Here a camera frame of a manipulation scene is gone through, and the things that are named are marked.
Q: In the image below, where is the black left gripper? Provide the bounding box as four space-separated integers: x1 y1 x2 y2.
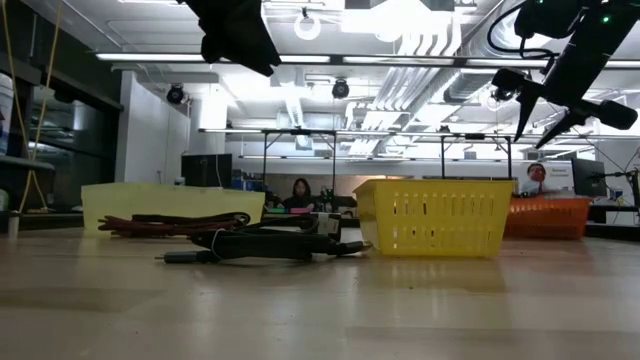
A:
183 0 283 78

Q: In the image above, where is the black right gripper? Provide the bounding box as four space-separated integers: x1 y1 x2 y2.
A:
491 0 640 150

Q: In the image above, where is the translucent yellow plastic bin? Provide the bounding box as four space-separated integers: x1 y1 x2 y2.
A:
80 181 267 237

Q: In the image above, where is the poster with face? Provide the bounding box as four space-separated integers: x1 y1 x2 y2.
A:
518 160 575 197

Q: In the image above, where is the thin black monitor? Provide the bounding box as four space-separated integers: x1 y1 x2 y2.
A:
570 157 608 198

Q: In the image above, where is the orange slotted plastic basket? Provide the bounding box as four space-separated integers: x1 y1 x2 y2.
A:
503 195 593 241

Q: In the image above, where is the black boxy monitor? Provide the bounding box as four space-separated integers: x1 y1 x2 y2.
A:
180 153 234 189

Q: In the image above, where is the person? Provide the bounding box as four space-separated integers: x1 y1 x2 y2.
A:
282 177 319 212

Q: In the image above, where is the small yellow slotted basket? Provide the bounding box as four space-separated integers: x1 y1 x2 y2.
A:
352 178 515 259

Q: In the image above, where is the black metal frame stand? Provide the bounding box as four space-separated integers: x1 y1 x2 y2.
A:
260 128 339 201
439 132 515 181

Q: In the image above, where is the black camera cable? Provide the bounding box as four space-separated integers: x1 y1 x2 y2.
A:
486 3 557 60

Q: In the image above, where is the black ceiling camera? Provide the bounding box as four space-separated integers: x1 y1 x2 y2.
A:
165 83 187 106
330 78 351 101

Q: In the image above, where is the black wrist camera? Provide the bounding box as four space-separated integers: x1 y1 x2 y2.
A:
513 0 587 40

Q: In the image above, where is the yellow hanging cable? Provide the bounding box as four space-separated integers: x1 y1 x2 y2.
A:
0 0 64 214

